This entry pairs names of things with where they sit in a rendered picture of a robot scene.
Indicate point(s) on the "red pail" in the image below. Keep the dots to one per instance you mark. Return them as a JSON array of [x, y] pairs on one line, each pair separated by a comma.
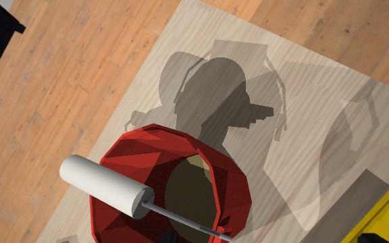
[[156, 178]]

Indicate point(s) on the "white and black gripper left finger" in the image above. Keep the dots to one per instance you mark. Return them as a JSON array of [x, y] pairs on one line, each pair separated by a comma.
[[168, 236]]

